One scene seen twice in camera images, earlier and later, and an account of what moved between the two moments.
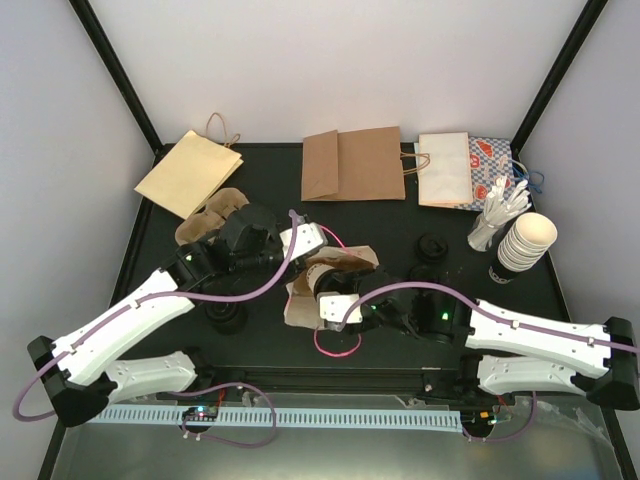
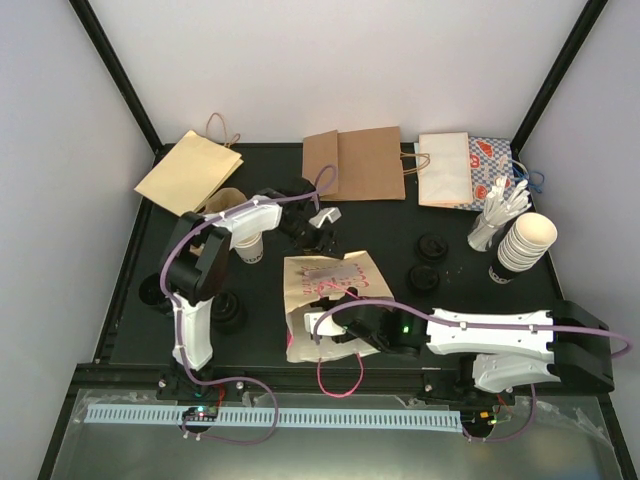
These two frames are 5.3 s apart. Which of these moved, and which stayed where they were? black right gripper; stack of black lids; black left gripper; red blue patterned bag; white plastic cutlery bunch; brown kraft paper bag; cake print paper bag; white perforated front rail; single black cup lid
Moved: cake print paper bag; black right gripper; black left gripper
Stayed: stack of black lids; single black cup lid; white plastic cutlery bunch; brown kraft paper bag; red blue patterned bag; white perforated front rail
